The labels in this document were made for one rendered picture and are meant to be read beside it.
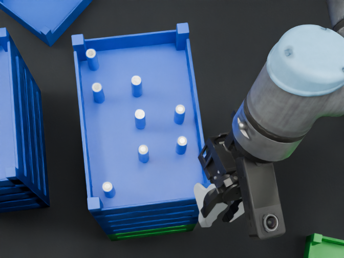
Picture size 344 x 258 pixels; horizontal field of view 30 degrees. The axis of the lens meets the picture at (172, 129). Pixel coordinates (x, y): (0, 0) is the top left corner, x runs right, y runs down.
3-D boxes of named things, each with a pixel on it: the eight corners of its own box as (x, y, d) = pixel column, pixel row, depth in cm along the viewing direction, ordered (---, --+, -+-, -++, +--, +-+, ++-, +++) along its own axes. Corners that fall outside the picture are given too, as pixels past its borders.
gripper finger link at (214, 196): (216, 206, 97) (244, 173, 91) (221, 216, 96) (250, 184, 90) (191, 209, 94) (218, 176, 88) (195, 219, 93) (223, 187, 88)
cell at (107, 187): (104, 188, 110) (101, 181, 104) (114, 187, 110) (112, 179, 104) (105, 198, 109) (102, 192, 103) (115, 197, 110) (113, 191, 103)
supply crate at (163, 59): (76, 52, 117) (70, 34, 109) (186, 40, 118) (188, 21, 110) (91, 216, 109) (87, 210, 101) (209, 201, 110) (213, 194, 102)
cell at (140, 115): (144, 108, 107) (145, 119, 113) (133, 109, 107) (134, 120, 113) (146, 118, 107) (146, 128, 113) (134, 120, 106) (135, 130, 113)
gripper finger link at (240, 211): (228, 191, 105) (241, 160, 97) (242, 222, 102) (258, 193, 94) (210, 195, 104) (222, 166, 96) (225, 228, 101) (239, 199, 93)
